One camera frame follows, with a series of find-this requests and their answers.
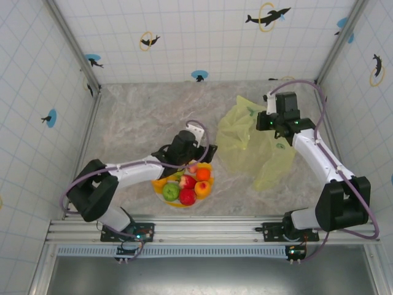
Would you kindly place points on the orange fruit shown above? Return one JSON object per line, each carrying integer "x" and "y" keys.
{"x": 203, "y": 174}

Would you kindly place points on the yellow translucent plastic bag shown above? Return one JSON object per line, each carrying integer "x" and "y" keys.
{"x": 239, "y": 138}

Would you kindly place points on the green apple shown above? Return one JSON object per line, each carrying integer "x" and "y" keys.
{"x": 170, "y": 192}

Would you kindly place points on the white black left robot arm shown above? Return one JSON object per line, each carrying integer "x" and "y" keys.
{"x": 135, "y": 172}

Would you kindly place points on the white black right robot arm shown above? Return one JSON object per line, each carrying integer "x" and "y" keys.
{"x": 319, "y": 156}

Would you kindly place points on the yellow banana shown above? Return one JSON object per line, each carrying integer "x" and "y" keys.
{"x": 207, "y": 166}

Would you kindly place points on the small pink peach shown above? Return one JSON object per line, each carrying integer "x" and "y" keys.
{"x": 192, "y": 169}

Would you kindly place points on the yellow red peach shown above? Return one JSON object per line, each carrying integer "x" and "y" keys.
{"x": 203, "y": 188}

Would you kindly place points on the pink-red apple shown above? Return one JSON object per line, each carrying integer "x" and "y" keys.
{"x": 188, "y": 182}

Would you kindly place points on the yellow orange mango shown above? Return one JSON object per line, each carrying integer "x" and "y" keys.
{"x": 159, "y": 185}

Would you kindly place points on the red apple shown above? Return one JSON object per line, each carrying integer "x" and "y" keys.
{"x": 187, "y": 197}

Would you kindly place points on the white round plate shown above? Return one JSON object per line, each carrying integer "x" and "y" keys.
{"x": 175, "y": 204}

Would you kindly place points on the marble pattern table cover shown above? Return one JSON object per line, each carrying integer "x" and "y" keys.
{"x": 138, "y": 116}

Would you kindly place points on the penguin blue circle sticker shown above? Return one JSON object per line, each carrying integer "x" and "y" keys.
{"x": 199, "y": 76}

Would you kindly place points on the small circuit board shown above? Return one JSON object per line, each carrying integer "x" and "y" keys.
{"x": 296, "y": 251}
{"x": 130, "y": 247}

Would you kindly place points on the fish blue circle sticker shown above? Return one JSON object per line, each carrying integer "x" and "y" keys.
{"x": 50, "y": 118}
{"x": 93, "y": 60}

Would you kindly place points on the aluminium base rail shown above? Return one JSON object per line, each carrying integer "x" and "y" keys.
{"x": 208, "y": 229}

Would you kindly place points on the aluminium corner post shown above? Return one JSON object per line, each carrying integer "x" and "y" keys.
{"x": 75, "y": 43}
{"x": 340, "y": 40}

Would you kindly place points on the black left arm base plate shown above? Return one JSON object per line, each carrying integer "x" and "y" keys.
{"x": 147, "y": 229}

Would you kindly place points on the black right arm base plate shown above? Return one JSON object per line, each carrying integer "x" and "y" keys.
{"x": 271, "y": 230}

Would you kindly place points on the blue patch wall sticker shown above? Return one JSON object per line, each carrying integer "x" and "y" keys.
{"x": 343, "y": 23}

